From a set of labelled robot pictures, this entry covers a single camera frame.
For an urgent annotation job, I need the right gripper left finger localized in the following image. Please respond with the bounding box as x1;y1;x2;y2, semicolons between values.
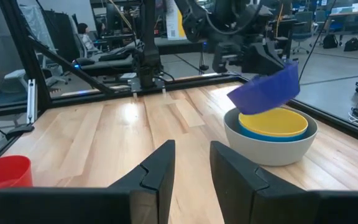
107;139;176;224

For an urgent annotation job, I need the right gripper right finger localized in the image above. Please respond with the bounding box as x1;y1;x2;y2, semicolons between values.
209;140;319;224

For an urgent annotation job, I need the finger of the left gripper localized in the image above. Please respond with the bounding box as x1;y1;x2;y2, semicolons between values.
242;42;285;76

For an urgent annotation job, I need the dark blue plastic bowl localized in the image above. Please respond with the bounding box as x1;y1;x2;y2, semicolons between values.
227;61;301;115

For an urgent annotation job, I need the light blue plastic bowl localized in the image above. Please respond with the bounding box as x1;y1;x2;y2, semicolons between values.
239;123;308;143

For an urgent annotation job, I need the yellow plastic bowl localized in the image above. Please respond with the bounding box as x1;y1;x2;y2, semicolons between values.
238;107;309;138

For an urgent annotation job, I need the red plastic bowl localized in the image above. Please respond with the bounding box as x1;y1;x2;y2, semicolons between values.
0;155;34;200

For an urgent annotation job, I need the large grey bowl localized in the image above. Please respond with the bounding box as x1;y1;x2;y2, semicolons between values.
223;105;319;167

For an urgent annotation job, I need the blue office chair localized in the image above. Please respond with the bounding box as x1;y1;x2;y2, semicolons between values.
291;11;314;54

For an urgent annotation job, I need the dark side table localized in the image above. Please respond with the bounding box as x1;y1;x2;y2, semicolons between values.
154;36;213;56

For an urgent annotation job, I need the black backpack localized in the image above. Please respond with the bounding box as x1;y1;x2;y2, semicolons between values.
343;37;358;52
322;33;339;50

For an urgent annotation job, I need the black desk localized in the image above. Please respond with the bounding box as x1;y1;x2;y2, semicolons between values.
72;45;140;78

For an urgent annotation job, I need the person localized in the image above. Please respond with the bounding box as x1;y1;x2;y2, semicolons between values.
76;22;103;54

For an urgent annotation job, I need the black frame clamp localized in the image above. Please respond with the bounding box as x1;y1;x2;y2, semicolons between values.
6;123;35;141

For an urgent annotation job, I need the silver aluminium bracket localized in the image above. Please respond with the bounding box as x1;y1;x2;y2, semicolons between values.
26;78;37;125

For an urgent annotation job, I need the black aluminium table frame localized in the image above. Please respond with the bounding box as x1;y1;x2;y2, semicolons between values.
0;0;358;162

